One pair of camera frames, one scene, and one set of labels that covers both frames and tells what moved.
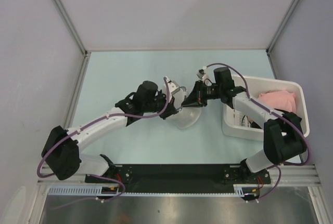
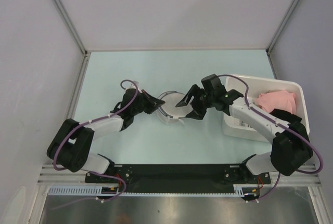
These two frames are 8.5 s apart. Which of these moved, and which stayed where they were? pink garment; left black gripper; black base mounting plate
Moved: left black gripper
Stayed: pink garment; black base mounting plate
